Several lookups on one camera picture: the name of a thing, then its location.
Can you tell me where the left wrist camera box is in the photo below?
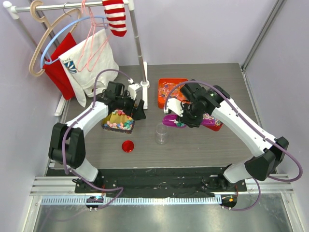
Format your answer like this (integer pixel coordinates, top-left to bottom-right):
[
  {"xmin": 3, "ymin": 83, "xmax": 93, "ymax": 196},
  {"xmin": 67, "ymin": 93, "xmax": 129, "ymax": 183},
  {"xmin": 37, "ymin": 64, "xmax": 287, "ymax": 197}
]
[{"xmin": 127, "ymin": 83, "xmax": 142, "ymax": 100}]

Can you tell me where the purple plastic scoop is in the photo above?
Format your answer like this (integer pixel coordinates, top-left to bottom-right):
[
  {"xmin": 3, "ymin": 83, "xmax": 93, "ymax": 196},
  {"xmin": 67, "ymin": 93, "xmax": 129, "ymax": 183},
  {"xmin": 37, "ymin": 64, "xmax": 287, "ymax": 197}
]
[{"xmin": 162, "ymin": 115, "xmax": 218, "ymax": 129}]

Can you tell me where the red jar lid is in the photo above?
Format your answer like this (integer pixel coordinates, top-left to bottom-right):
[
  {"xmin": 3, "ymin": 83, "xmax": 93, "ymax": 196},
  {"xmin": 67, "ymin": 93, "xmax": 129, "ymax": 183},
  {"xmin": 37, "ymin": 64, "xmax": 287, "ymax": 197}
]
[{"xmin": 122, "ymin": 140, "xmax": 134, "ymax": 153}]

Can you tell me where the clear plastic jar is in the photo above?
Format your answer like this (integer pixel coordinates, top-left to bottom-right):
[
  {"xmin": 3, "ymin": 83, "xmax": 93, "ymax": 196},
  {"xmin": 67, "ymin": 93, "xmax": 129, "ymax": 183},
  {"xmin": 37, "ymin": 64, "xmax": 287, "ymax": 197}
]
[{"xmin": 155, "ymin": 123, "xmax": 169, "ymax": 145}]

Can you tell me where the red cloth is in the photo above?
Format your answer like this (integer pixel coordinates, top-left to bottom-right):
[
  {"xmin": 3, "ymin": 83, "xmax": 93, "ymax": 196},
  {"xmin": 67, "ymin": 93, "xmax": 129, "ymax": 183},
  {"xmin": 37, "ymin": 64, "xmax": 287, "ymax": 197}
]
[{"xmin": 43, "ymin": 32, "xmax": 77, "ymax": 100}]

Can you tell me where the blue clothes hanger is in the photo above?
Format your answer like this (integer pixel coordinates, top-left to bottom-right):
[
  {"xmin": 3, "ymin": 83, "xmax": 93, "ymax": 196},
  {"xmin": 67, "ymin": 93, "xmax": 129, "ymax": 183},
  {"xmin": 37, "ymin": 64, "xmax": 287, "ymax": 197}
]
[{"xmin": 40, "ymin": 15, "xmax": 109, "ymax": 66}]

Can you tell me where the aluminium rail frame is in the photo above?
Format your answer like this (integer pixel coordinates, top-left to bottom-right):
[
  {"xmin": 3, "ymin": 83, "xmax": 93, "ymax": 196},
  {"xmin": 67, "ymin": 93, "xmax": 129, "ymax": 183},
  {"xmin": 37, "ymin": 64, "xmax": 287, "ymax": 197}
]
[{"xmin": 24, "ymin": 169, "xmax": 303, "ymax": 232}]

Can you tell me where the red white striped sock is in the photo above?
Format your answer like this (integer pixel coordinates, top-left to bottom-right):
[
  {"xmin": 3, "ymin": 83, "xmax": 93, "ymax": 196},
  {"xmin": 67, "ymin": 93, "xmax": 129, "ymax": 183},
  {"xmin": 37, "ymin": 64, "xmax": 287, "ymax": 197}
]
[{"xmin": 102, "ymin": 0, "xmax": 127, "ymax": 37}]

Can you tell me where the white clothes rack stand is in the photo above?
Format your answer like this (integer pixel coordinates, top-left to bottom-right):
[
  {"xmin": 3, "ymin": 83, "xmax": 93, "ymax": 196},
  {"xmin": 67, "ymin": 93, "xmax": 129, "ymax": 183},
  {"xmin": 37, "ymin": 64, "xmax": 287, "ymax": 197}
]
[{"xmin": 2, "ymin": 0, "xmax": 150, "ymax": 110}]

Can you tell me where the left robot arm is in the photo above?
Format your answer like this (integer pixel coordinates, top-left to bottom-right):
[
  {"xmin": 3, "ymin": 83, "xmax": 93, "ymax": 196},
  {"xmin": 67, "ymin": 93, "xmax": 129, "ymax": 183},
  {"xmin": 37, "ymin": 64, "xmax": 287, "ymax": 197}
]
[{"xmin": 48, "ymin": 82, "xmax": 146, "ymax": 193}]

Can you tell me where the purple cable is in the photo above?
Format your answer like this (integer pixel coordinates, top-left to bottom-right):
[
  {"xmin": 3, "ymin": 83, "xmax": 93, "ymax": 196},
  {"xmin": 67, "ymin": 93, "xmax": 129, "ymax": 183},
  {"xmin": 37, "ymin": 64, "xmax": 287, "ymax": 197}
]
[
  {"xmin": 61, "ymin": 69, "xmax": 135, "ymax": 210},
  {"xmin": 163, "ymin": 80, "xmax": 303, "ymax": 211}
]

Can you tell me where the gold tin of star candies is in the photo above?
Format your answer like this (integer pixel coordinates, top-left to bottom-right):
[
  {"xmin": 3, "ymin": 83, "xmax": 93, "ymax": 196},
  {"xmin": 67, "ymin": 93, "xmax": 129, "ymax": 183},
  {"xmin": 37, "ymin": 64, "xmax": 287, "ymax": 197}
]
[{"xmin": 101, "ymin": 110, "xmax": 135, "ymax": 134}]

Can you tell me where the wooden clothes hanger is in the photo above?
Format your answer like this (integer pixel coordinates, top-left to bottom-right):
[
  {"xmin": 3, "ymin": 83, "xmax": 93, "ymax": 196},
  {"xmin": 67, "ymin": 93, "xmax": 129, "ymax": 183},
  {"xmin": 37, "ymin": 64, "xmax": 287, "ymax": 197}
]
[{"xmin": 28, "ymin": 0, "xmax": 82, "ymax": 77}]

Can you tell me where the white cloth bag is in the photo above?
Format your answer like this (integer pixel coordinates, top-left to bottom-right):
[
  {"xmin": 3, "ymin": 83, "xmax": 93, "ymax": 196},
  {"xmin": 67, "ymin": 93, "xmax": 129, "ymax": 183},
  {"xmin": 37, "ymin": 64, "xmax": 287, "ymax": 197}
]
[{"xmin": 58, "ymin": 29, "xmax": 119, "ymax": 107}]

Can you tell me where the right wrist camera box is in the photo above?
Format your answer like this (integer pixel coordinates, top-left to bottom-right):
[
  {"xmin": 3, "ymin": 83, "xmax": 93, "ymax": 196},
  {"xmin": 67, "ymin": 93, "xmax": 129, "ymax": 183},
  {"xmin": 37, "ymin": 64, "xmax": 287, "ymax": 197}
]
[{"xmin": 164, "ymin": 98, "xmax": 183, "ymax": 117}]

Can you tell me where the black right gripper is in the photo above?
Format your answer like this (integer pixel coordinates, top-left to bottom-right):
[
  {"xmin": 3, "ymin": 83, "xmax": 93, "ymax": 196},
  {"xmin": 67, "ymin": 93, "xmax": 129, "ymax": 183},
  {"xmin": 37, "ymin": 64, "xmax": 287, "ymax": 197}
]
[{"xmin": 176, "ymin": 101, "xmax": 205, "ymax": 128}]

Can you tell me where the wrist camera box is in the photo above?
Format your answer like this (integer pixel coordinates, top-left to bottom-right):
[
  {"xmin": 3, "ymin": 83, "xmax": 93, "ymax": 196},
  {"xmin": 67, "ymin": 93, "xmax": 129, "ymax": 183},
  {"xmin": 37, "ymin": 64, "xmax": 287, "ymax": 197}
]
[
  {"xmin": 164, "ymin": 98, "xmax": 183, "ymax": 117},
  {"xmin": 127, "ymin": 83, "xmax": 142, "ymax": 100}
]

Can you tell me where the red lollipop box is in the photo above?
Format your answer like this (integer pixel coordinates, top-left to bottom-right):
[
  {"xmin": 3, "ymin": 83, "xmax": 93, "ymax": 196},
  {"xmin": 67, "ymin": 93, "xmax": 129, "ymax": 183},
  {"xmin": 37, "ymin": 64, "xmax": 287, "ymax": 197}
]
[{"xmin": 201, "ymin": 113, "xmax": 223, "ymax": 131}]

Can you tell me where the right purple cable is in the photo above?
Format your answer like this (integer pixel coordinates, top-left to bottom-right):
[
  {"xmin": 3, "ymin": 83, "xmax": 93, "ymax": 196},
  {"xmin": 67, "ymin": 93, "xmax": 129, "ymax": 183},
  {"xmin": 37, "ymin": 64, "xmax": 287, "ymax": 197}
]
[{"xmin": 163, "ymin": 80, "xmax": 303, "ymax": 211}]

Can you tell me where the pink wire hanger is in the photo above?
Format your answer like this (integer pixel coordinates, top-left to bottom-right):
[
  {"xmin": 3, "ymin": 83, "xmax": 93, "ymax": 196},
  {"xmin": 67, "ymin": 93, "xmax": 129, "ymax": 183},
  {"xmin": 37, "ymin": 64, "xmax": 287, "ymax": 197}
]
[{"xmin": 76, "ymin": 0, "xmax": 110, "ymax": 72}]

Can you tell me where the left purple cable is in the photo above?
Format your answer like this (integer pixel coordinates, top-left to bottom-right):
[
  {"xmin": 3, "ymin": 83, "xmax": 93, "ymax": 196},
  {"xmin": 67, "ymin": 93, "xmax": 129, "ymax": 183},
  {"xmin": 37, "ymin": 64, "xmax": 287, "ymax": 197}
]
[{"xmin": 61, "ymin": 69, "xmax": 135, "ymax": 210}]

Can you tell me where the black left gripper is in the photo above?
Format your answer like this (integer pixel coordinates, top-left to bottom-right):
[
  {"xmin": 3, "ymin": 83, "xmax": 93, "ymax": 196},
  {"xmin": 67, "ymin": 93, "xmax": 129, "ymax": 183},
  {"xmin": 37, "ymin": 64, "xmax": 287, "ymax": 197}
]
[{"xmin": 116, "ymin": 90, "xmax": 146, "ymax": 120}]

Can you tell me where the orange candy box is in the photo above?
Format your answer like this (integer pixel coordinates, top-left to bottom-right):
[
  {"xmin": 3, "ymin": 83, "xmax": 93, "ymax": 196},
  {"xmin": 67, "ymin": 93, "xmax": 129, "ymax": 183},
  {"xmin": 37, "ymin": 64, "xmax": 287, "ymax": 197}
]
[{"xmin": 158, "ymin": 78, "xmax": 188, "ymax": 109}]

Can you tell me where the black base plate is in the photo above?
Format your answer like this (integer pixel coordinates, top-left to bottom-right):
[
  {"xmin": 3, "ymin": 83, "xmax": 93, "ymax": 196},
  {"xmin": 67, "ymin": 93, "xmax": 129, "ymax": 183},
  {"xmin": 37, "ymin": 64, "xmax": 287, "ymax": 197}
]
[{"xmin": 74, "ymin": 166, "xmax": 247, "ymax": 198}]

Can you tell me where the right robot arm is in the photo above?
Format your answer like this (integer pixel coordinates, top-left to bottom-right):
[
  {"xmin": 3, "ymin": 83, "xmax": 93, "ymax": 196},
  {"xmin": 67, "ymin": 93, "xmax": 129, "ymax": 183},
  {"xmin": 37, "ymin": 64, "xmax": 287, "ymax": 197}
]
[{"xmin": 167, "ymin": 80, "xmax": 289, "ymax": 191}]

